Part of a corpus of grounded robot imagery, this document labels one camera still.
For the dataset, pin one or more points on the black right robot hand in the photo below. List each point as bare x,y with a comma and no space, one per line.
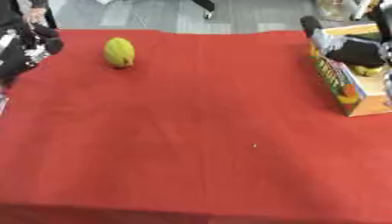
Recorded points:
357,54

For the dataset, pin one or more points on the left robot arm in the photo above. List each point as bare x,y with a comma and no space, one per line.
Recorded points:
14,58

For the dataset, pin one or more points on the cardboard box with colourful print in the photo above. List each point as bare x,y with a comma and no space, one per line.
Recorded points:
341,84

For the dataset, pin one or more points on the small yellow-green toy fruit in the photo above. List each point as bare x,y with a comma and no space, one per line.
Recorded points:
367,71

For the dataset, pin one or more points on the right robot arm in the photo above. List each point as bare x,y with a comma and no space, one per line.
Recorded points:
384,20

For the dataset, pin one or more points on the person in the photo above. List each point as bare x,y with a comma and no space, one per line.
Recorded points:
10,13

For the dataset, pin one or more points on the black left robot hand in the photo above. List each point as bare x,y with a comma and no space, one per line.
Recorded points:
52,43

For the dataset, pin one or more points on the person's hand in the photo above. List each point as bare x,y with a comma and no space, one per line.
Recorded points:
35,15

